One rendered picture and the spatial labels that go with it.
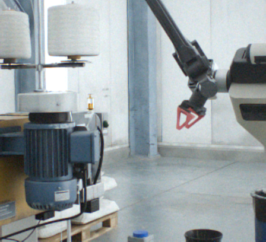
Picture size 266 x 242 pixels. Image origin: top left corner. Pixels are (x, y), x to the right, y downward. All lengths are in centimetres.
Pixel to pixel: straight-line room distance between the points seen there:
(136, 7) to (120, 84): 149
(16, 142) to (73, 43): 34
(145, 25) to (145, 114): 164
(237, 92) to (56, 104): 78
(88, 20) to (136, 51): 895
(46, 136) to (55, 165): 9
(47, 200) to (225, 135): 876
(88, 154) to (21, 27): 53
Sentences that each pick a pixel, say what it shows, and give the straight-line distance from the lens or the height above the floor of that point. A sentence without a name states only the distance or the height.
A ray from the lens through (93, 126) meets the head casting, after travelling 211.
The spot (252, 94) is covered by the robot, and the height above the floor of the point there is 139.
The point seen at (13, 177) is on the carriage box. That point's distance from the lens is 178.
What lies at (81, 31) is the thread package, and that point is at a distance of 173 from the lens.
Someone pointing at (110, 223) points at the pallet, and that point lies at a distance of 564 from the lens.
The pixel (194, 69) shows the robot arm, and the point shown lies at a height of 148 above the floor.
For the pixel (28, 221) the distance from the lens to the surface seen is 221.
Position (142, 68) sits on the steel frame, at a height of 166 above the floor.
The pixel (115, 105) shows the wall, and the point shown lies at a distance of 1023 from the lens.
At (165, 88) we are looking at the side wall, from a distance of 1069.
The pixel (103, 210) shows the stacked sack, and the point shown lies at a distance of 547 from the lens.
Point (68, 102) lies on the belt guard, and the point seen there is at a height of 139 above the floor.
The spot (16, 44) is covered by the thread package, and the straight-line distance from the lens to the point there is 190.
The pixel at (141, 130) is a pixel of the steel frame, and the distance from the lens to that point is 1069.
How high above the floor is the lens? 145
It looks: 3 degrees down
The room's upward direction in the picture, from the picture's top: 1 degrees counter-clockwise
